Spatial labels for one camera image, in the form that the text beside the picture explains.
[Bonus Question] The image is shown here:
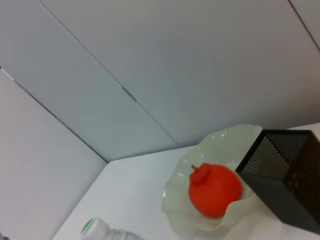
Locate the black mesh pen holder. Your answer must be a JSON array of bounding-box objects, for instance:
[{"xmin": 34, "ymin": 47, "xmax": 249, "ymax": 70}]
[{"xmin": 235, "ymin": 129, "xmax": 320, "ymax": 236}]

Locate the clear water bottle green label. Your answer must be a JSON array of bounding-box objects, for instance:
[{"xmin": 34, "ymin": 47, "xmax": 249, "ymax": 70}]
[{"xmin": 79, "ymin": 217, "xmax": 148, "ymax": 240}]

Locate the green glass fruit bowl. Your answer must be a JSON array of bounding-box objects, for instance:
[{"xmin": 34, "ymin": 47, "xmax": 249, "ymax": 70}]
[{"xmin": 161, "ymin": 124, "xmax": 263, "ymax": 238}]

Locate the red tomato-shaped object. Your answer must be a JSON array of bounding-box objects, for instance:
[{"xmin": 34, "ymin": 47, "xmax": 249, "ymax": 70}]
[{"xmin": 188, "ymin": 162, "xmax": 243, "ymax": 219}]

